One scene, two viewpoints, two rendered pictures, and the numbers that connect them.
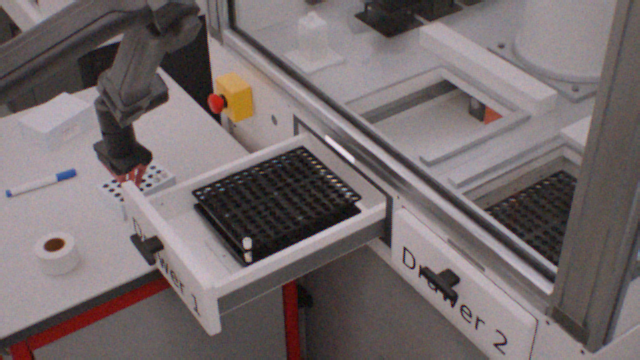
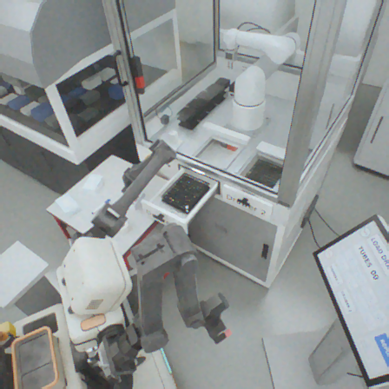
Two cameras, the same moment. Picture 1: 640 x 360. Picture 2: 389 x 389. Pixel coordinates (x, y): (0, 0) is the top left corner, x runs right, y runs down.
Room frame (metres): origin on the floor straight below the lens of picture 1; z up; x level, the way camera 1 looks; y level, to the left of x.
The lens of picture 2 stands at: (-0.10, 0.42, 2.20)
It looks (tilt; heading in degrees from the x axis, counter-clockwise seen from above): 48 degrees down; 343
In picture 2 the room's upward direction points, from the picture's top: 6 degrees counter-clockwise
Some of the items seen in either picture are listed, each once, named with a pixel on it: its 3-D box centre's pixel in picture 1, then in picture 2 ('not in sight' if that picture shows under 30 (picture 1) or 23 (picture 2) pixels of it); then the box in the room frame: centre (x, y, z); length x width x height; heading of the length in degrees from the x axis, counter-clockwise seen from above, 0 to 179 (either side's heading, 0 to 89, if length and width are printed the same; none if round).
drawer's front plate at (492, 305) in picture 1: (457, 287); (247, 201); (0.87, -0.20, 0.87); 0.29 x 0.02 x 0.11; 34
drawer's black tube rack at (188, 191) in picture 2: (276, 208); (186, 194); (1.06, 0.08, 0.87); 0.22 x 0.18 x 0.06; 124
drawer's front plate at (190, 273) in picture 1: (168, 254); (163, 217); (0.95, 0.24, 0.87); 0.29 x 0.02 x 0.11; 34
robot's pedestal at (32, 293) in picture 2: not in sight; (40, 302); (1.04, 1.08, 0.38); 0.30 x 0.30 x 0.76; 34
